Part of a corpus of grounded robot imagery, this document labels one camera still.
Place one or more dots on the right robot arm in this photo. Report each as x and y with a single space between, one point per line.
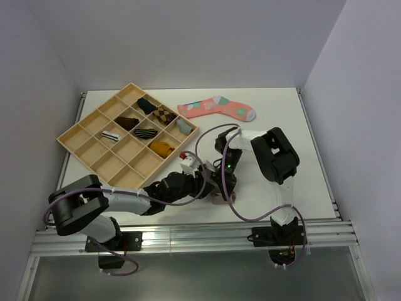
278 163

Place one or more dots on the pink patterned sock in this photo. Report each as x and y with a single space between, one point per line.
218 105

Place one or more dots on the aluminium frame rail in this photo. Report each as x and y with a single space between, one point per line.
195 238

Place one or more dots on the brown argyle rolled sock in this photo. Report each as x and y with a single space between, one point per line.
164 116

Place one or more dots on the mustard yellow rolled sock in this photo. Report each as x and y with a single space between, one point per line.
163 149

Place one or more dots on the dark brown rolled sock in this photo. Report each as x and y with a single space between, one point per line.
127 123

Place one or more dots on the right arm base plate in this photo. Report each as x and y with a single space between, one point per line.
266 236

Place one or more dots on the white sock with black stripes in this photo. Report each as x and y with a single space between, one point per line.
111 136

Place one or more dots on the black white striped rolled sock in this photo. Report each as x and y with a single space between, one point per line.
145 134

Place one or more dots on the wooden divided tray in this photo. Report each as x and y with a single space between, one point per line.
129 163

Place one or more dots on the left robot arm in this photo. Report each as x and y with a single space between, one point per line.
79 207

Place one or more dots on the taupe sock with red stripes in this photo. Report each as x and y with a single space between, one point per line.
218 198

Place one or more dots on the grey rolled sock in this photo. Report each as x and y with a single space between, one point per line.
184 127

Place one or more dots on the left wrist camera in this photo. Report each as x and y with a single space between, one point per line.
189 163

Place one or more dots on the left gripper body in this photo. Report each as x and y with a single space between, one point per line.
194 184

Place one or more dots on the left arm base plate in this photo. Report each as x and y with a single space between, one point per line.
125 241

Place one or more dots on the dark teal rolled sock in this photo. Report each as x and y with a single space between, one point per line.
146 106

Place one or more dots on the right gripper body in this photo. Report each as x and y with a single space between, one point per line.
231 159

